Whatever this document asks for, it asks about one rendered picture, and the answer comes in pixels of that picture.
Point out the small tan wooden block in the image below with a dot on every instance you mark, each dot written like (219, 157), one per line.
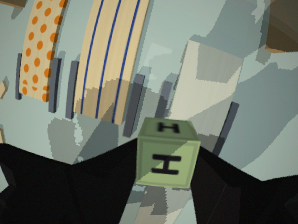
(3, 88)

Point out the tan three-sided wooden frame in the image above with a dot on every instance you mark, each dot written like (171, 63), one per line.
(282, 16)

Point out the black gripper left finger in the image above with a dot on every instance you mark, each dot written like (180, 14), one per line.
(95, 191)

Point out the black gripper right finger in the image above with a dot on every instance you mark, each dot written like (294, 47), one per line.
(223, 194)

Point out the tan strip with orange dots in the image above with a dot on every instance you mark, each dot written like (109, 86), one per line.
(39, 47)

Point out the tan rectangular block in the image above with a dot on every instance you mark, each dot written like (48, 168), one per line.
(2, 141)

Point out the green cube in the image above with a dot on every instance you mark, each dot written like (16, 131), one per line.
(166, 153)

